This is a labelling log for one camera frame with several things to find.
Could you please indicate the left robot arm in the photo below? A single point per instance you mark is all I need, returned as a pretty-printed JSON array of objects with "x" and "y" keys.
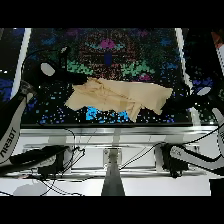
[{"x": 7, "y": 138}]

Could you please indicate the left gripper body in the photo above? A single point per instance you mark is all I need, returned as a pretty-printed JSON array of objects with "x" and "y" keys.
[{"x": 76, "y": 79}]

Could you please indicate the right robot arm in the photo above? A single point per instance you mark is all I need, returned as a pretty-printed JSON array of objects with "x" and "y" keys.
[{"x": 199, "y": 157}]

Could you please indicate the beige garment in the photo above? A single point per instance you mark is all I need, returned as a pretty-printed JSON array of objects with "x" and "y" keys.
[{"x": 116, "y": 95}]

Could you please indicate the silver frame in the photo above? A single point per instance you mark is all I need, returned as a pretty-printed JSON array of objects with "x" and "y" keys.
[{"x": 113, "y": 173}]

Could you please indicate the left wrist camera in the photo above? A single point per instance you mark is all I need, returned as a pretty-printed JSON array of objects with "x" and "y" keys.
[{"x": 63, "y": 50}]

